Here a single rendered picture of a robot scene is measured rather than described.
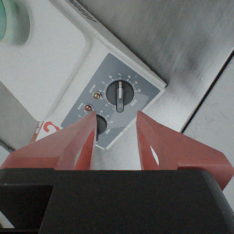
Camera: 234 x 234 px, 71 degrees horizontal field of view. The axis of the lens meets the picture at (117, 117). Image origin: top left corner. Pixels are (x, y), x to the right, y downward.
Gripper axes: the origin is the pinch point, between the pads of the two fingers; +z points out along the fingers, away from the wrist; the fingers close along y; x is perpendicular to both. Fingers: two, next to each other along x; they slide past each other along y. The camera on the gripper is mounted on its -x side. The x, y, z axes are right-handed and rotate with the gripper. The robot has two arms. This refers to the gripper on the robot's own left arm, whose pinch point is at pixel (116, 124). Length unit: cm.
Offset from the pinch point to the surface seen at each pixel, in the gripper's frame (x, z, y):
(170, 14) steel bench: -6.2, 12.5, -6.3
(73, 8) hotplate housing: -6.9, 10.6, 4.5
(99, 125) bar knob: 5.5, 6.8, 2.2
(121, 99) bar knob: 0.9, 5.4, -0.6
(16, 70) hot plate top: -0.8, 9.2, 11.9
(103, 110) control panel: 3.5, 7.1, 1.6
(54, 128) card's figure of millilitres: 10.5, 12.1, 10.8
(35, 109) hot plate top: 3.1, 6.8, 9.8
